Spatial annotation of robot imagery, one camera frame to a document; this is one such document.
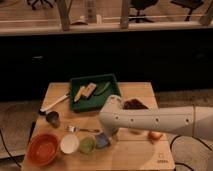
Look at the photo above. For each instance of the blue sponge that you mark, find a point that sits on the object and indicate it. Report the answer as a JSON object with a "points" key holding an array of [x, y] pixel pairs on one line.
{"points": [[102, 141]]}

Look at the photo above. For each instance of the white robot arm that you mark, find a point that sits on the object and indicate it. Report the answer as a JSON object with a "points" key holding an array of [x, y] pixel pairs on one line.
{"points": [[191, 121]]}

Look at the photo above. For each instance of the dark brown bowl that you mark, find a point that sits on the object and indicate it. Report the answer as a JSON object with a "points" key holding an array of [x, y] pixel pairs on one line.
{"points": [[134, 104]]}

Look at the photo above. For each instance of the white bowl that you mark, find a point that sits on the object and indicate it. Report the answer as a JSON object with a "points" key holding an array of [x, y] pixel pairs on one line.
{"points": [[69, 144]]}

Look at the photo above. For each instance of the red bowl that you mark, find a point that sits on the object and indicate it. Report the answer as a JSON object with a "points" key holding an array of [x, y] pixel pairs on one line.
{"points": [[43, 149]]}

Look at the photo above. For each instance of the green pepper toy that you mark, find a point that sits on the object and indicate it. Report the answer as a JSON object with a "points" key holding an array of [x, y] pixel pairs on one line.
{"points": [[102, 90]]}

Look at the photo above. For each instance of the tan bread toy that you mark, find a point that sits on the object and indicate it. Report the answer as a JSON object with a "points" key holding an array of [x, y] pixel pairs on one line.
{"points": [[89, 90]]}

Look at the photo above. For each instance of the green tray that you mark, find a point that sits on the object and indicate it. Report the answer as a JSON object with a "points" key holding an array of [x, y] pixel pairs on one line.
{"points": [[93, 102]]}

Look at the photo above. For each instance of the yellow corn toy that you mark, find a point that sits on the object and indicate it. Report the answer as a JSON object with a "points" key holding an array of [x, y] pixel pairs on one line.
{"points": [[79, 93]]}

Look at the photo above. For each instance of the silver fork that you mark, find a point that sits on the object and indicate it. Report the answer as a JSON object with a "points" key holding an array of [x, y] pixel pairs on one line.
{"points": [[76, 129]]}

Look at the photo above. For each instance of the green cup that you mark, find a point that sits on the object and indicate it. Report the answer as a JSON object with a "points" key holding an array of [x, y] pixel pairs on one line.
{"points": [[87, 145]]}

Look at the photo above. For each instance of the dark metal cup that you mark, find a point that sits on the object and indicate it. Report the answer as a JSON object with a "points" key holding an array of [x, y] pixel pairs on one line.
{"points": [[53, 119]]}

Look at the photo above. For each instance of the orange onion toy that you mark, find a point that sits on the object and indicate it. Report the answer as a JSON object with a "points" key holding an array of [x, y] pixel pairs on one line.
{"points": [[155, 135]]}

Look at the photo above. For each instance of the black office chair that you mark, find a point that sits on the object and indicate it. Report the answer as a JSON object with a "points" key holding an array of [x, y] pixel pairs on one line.
{"points": [[141, 5]]}

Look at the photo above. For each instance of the wooden post middle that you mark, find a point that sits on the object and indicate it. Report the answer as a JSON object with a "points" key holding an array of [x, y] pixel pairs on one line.
{"points": [[124, 20]]}

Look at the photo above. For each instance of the wooden post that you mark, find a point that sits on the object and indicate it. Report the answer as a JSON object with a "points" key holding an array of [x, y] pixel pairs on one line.
{"points": [[124, 20], [63, 12]]}

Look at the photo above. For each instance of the wooden post left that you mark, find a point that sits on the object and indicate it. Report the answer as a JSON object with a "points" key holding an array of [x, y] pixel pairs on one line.
{"points": [[63, 12]]}

